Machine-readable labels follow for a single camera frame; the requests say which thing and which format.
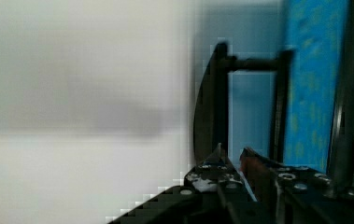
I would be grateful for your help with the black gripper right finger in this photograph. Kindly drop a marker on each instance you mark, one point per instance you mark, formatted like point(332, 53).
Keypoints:
point(268, 178)

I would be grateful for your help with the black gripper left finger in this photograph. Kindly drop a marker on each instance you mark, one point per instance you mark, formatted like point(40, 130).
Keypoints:
point(214, 170)

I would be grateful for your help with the black toaster oven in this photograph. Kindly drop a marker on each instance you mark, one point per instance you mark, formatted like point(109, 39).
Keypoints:
point(277, 76)

